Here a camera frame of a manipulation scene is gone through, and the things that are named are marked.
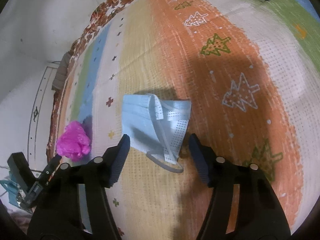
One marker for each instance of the brown floral blanket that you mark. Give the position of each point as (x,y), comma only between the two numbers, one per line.
(100,15)

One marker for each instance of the magenta plastic bag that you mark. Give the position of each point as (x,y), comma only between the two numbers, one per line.
(73,140)

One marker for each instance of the blue face mask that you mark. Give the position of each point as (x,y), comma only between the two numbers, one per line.
(140,127)

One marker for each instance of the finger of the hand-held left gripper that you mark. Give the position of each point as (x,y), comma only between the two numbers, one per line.
(51,166)

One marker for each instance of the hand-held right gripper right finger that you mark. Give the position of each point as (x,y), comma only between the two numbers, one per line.
(200,160)

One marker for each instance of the white headboard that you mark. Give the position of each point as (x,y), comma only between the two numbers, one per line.
(37,110)

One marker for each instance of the grey rolled pillow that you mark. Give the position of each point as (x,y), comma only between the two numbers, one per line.
(61,72)

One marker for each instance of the teal bag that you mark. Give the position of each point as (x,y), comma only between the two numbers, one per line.
(8,190)

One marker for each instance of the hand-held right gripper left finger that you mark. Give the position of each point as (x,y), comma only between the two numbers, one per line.
(120,160)

